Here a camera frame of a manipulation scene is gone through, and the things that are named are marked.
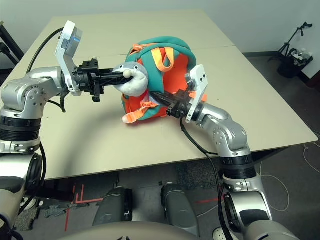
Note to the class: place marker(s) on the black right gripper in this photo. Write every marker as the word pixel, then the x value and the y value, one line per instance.
pixel 178 107

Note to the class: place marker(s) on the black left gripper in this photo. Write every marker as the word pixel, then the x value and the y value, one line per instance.
pixel 87 77

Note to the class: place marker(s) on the grey and white plush toy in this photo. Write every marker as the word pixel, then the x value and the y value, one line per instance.
pixel 136 82

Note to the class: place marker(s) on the orange and teal backpack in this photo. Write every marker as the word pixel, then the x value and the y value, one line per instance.
pixel 180 72

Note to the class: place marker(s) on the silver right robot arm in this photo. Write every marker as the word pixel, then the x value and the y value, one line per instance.
pixel 230 135

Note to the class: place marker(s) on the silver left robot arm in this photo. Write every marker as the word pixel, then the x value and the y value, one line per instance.
pixel 27 92

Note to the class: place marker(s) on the grey right robot leg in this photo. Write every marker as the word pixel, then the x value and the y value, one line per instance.
pixel 177 207

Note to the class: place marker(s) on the grey robot leg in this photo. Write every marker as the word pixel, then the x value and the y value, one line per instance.
pixel 177 207
pixel 112 207

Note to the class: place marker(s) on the black metal stand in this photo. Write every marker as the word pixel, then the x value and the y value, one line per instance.
pixel 7 47

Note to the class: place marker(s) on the grey left robot leg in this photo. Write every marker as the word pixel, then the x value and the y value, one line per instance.
pixel 112 207

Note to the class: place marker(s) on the red floor tape lines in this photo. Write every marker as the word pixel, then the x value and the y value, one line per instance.
pixel 80 197

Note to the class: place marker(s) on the black trash bin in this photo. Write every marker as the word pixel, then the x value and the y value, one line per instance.
pixel 292 67

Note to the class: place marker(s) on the beige robot torso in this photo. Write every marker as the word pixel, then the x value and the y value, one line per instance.
pixel 125 231

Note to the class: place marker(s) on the white perforated shoe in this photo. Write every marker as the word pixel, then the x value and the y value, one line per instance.
pixel 220 232

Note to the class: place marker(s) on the grey carpet scrap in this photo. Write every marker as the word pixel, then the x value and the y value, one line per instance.
pixel 53 211

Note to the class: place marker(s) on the black tripod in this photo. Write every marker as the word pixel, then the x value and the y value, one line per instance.
pixel 297 35

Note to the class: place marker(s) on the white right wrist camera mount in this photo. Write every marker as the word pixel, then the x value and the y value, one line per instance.
pixel 198 87

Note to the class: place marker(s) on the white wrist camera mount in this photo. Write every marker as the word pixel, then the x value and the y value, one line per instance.
pixel 198 87
pixel 67 50

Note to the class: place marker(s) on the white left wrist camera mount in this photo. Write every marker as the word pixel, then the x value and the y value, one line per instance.
pixel 67 50

